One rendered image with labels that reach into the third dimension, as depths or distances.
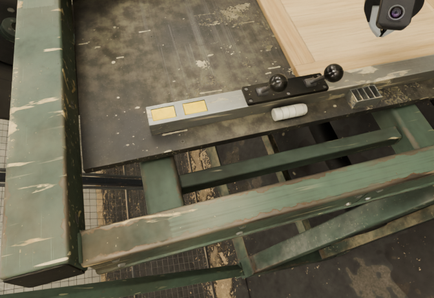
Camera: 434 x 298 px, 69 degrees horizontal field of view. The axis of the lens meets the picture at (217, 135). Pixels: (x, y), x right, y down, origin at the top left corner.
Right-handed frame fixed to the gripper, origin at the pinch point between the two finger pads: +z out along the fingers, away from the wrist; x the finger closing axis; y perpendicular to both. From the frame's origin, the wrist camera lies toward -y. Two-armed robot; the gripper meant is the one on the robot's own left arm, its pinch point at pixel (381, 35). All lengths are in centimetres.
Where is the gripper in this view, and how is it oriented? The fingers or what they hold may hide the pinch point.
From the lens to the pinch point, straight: 71.9
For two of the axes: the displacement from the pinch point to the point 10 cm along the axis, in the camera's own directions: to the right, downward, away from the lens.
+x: -9.5, -1.5, 2.8
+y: 2.5, -9.0, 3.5
